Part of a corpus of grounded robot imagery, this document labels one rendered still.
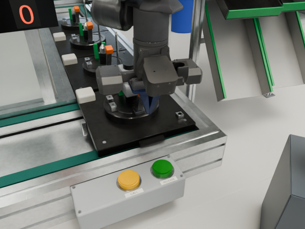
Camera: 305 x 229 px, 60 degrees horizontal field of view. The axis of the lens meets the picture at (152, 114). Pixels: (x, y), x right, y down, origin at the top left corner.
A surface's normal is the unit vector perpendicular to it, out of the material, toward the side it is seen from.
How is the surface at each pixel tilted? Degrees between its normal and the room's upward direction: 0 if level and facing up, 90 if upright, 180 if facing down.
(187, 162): 90
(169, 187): 90
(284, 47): 45
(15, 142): 0
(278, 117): 0
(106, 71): 2
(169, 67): 19
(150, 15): 90
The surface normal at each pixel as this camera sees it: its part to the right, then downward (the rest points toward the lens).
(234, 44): 0.17, -0.17
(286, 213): -0.38, 0.54
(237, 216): 0.00, -0.81
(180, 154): 0.40, 0.54
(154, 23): 0.14, 0.58
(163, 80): 0.10, -0.59
